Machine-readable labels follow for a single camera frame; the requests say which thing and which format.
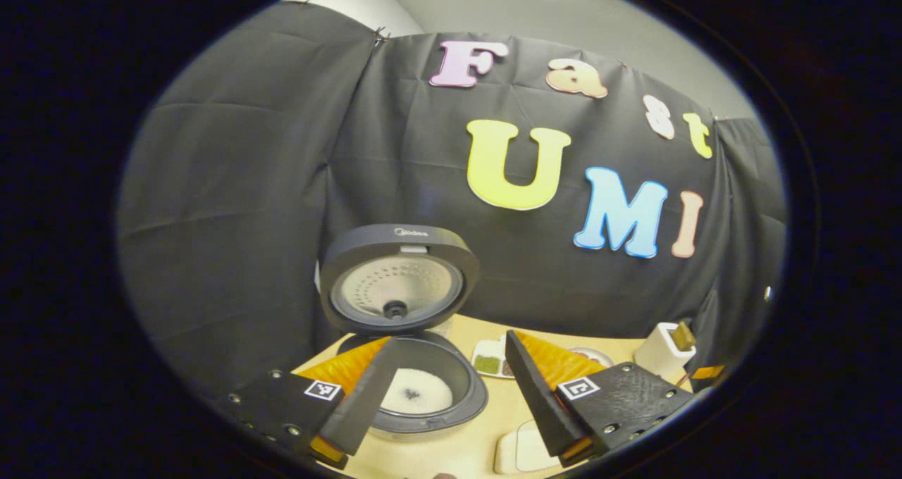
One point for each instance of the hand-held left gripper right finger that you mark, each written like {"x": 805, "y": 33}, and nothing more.
{"x": 535, "y": 394}

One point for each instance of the white toaster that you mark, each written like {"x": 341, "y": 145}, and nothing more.
{"x": 655, "y": 356}

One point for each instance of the brown toast slice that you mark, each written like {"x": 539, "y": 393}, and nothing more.
{"x": 682, "y": 336}

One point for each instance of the white divided grain dish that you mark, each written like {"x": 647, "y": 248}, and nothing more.
{"x": 486, "y": 363}

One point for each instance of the white round plate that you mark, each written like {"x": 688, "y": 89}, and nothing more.
{"x": 595, "y": 356}

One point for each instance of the grey rice cooker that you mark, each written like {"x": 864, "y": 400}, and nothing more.
{"x": 423, "y": 253}

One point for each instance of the clear plastic rice container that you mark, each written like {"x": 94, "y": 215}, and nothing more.
{"x": 525, "y": 451}

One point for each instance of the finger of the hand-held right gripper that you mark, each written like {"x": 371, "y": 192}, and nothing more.
{"x": 707, "y": 372}

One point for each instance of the white rice pile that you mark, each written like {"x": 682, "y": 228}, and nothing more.
{"x": 426, "y": 394}

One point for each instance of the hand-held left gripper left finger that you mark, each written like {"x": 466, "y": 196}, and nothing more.
{"x": 363, "y": 405}

